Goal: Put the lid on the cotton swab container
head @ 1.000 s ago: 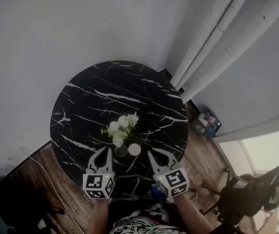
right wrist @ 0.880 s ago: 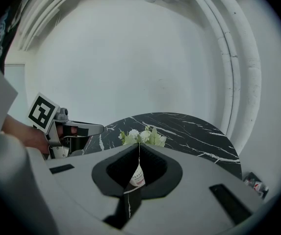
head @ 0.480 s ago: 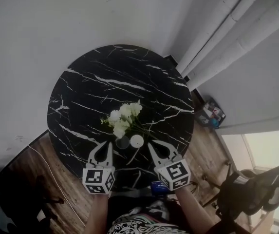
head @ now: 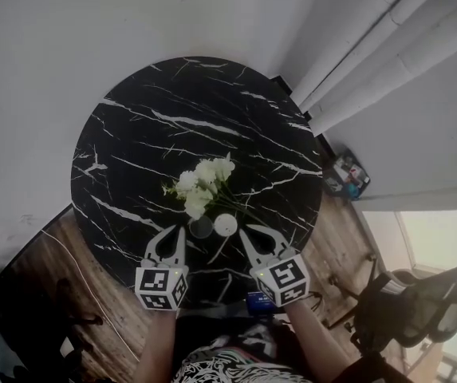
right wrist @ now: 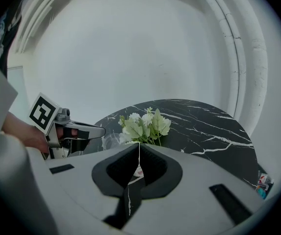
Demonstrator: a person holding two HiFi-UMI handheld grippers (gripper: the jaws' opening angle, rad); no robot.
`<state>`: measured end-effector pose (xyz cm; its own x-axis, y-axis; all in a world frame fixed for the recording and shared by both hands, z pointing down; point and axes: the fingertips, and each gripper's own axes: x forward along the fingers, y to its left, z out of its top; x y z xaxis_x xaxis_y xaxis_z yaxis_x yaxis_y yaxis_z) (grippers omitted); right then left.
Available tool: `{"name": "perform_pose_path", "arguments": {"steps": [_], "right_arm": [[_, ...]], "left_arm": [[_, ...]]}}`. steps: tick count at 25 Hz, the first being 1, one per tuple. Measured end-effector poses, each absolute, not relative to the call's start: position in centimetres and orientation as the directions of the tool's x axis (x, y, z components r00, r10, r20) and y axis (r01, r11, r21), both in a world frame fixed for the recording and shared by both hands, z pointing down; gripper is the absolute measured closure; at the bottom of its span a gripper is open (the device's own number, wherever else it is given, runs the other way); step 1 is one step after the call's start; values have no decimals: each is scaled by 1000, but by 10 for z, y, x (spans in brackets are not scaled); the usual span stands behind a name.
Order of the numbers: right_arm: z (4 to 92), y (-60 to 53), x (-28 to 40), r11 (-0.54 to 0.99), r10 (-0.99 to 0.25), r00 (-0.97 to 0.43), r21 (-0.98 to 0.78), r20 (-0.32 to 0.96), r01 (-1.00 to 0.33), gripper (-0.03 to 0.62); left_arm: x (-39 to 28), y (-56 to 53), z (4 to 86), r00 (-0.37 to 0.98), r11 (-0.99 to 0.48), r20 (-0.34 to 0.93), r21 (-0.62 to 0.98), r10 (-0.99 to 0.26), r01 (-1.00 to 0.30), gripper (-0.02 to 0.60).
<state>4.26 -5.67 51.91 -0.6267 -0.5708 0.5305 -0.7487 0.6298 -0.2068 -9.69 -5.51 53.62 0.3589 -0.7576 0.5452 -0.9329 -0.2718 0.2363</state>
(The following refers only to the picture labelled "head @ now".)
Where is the person's left forearm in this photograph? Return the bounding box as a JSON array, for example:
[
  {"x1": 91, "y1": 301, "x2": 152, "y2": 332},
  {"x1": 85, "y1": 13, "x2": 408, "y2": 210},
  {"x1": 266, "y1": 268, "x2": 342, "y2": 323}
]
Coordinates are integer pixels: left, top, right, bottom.
[{"x1": 133, "y1": 308, "x2": 178, "y2": 383}]

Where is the blue device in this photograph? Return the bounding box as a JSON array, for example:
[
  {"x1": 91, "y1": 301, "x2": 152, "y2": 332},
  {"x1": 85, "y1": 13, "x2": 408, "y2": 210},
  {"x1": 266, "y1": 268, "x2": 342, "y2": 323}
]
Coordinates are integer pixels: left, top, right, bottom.
[{"x1": 246, "y1": 290, "x2": 279, "y2": 318}]

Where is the white artificial flower bouquet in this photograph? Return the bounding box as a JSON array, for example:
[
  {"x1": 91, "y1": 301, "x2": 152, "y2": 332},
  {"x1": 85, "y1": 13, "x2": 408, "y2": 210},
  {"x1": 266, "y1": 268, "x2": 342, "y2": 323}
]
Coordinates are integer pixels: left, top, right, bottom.
[{"x1": 161, "y1": 152, "x2": 271, "y2": 231}]

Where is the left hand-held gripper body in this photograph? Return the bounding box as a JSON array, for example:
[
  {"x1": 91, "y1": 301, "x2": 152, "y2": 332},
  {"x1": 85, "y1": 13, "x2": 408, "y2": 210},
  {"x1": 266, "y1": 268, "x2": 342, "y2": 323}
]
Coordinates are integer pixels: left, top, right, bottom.
[{"x1": 134, "y1": 255, "x2": 191, "y2": 313}]

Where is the person's patterned clothing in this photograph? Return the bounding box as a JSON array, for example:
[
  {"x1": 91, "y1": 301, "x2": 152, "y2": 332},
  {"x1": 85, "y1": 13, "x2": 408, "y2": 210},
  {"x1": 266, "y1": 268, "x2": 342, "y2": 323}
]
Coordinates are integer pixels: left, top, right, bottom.
[{"x1": 171, "y1": 320, "x2": 317, "y2": 383}]

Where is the black mesh office chair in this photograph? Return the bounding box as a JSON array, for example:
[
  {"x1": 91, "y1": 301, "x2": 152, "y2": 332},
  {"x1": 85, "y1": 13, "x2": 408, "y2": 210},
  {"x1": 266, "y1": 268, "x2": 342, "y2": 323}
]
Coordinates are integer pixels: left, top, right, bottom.
[{"x1": 327, "y1": 262, "x2": 457, "y2": 383}]

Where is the white round cotton swab container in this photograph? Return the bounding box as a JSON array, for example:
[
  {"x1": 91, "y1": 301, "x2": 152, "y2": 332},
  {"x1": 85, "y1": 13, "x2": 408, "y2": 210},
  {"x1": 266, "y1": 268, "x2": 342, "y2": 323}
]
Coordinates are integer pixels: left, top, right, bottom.
[{"x1": 213, "y1": 213, "x2": 238, "y2": 237}]

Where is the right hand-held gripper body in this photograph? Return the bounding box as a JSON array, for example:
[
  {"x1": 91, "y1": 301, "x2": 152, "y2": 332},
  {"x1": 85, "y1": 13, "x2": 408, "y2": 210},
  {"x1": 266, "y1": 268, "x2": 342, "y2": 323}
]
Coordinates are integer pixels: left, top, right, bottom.
[{"x1": 249, "y1": 247, "x2": 313, "y2": 308}]

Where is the white curtain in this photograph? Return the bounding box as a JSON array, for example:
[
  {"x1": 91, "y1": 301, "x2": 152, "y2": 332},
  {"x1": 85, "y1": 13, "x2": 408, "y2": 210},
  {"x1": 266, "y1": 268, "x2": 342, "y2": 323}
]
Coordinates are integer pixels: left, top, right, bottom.
[{"x1": 290, "y1": 0, "x2": 457, "y2": 138}]

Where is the white cable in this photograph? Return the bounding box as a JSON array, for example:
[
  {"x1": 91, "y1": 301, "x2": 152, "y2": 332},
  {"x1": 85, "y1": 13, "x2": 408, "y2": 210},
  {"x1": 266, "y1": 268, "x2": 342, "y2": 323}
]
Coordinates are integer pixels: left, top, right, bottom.
[{"x1": 39, "y1": 228, "x2": 141, "y2": 363}]

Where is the person's right forearm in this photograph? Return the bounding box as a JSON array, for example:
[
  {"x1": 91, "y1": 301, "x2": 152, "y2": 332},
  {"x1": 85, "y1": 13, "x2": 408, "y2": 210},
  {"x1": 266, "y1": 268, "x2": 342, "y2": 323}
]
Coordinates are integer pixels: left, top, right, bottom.
[{"x1": 282, "y1": 298, "x2": 355, "y2": 383}]

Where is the box of assorted items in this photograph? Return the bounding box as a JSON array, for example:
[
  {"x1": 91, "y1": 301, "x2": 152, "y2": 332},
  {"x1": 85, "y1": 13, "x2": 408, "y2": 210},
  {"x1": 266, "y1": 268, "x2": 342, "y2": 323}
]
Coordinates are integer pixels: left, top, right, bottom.
[{"x1": 322, "y1": 148, "x2": 372, "y2": 202}]

